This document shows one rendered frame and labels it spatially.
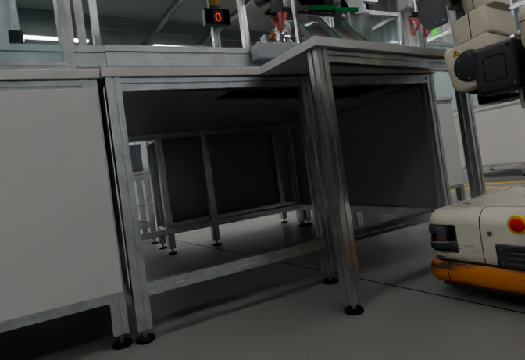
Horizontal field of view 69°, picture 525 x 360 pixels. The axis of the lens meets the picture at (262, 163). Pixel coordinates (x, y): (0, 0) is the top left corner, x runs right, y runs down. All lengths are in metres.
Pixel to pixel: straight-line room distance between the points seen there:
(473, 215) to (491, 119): 4.32
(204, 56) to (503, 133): 4.52
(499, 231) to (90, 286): 1.17
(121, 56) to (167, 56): 0.15
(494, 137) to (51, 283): 5.09
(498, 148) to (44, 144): 5.06
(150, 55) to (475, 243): 1.19
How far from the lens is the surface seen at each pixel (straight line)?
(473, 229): 1.27
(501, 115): 5.51
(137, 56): 1.41
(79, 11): 1.80
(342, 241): 1.22
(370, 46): 1.40
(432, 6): 1.55
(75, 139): 1.27
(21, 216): 1.27
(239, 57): 1.53
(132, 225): 1.27
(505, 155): 5.51
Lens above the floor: 0.47
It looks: 1 degrees up
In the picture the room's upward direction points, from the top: 8 degrees counter-clockwise
